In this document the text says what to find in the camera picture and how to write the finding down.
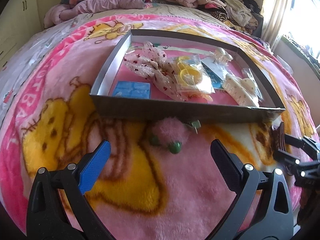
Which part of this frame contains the beige curtain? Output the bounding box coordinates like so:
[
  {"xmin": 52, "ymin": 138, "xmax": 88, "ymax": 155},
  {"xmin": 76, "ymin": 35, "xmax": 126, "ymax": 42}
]
[{"xmin": 260, "ymin": 0, "xmax": 300, "ymax": 53}]

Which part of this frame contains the floral fabric hair bow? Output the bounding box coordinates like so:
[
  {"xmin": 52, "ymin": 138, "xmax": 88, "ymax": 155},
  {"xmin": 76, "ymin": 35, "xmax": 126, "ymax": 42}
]
[{"xmin": 122, "ymin": 41, "xmax": 185, "ymax": 102}]

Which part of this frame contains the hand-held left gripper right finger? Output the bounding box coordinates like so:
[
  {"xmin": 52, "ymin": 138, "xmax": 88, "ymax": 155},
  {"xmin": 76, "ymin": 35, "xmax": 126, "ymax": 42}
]
[{"xmin": 207, "ymin": 139, "xmax": 294, "ymax": 240}]

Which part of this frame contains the pink fuzzy hair tie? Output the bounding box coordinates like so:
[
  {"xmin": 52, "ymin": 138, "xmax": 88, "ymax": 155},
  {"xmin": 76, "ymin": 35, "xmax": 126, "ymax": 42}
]
[{"xmin": 149, "ymin": 117, "xmax": 202, "ymax": 155}]

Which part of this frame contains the pink cartoon bear blanket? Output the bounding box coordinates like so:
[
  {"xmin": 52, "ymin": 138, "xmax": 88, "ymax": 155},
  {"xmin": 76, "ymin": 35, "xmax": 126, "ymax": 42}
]
[{"xmin": 0, "ymin": 15, "xmax": 320, "ymax": 240}]

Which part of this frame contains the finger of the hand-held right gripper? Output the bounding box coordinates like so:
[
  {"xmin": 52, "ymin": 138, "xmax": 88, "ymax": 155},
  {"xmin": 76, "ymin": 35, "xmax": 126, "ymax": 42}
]
[
  {"xmin": 279, "ymin": 121, "xmax": 320, "ymax": 159},
  {"xmin": 274, "ymin": 149, "xmax": 320, "ymax": 178}
]

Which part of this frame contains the beige bedspread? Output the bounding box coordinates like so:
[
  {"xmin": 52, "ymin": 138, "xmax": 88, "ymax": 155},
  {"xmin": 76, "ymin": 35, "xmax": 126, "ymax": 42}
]
[{"xmin": 95, "ymin": 2, "xmax": 233, "ymax": 30}]

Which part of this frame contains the clear plastic bag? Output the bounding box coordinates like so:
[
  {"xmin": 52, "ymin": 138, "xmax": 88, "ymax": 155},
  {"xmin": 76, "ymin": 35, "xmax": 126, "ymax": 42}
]
[{"xmin": 241, "ymin": 67, "xmax": 265, "ymax": 103}]

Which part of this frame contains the cream wardrobe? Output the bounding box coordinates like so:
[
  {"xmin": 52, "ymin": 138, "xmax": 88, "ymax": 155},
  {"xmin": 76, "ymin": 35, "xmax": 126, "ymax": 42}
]
[{"xmin": 0, "ymin": 0, "xmax": 63, "ymax": 65}]

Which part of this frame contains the clear hair claw clip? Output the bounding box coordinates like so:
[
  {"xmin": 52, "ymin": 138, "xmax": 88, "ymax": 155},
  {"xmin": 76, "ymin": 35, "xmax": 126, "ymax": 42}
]
[{"xmin": 211, "ymin": 48, "xmax": 234, "ymax": 64}]

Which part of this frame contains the white floral bedsheet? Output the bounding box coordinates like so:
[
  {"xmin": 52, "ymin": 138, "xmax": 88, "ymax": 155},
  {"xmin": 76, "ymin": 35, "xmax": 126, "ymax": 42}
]
[{"xmin": 0, "ymin": 12, "xmax": 88, "ymax": 105}]

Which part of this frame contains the pile of clothes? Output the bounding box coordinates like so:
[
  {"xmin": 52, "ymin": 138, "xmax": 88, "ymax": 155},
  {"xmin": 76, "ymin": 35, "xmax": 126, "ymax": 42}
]
[{"xmin": 195, "ymin": 0, "xmax": 263, "ymax": 34}]

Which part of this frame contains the dark cardboard box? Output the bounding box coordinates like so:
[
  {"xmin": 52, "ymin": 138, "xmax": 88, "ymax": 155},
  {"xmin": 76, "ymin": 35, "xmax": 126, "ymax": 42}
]
[{"xmin": 89, "ymin": 29, "xmax": 286, "ymax": 125}]

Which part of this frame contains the window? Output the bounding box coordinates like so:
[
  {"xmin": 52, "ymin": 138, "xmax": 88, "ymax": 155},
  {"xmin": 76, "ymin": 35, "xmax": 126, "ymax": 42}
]
[{"xmin": 280, "ymin": 0, "xmax": 320, "ymax": 70}]

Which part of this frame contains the pink quilt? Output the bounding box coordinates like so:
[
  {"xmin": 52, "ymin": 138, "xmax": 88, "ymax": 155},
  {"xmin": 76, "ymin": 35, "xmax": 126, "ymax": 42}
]
[{"xmin": 44, "ymin": 0, "xmax": 150, "ymax": 28}]

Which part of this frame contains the cream flowered hair claw clip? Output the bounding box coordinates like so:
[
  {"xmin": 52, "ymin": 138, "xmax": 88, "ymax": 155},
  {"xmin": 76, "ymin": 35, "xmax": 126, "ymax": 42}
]
[{"xmin": 223, "ymin": 74, "xmax": 260, "ymax": 108}]

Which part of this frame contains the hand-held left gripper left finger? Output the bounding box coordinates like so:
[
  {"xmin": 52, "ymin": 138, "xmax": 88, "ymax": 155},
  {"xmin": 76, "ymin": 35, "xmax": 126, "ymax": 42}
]
[{"xmin": 26, "ymin": 140, "xmax": 115, "ymax": 240}]

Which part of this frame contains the dark cloth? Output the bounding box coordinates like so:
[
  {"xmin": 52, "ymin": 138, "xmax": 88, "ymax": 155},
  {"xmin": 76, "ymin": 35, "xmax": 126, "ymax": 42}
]
[{"xmin": 296, "ymin": 187, "xmax": 320, "ymax": 229}]

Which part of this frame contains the bag of yellow hair clips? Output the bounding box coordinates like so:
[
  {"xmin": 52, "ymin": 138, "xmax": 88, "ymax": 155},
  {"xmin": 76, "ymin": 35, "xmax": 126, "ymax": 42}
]
[{"xmin": 165, "ymin": 55, "xmax": 215, "ymax": 98}]

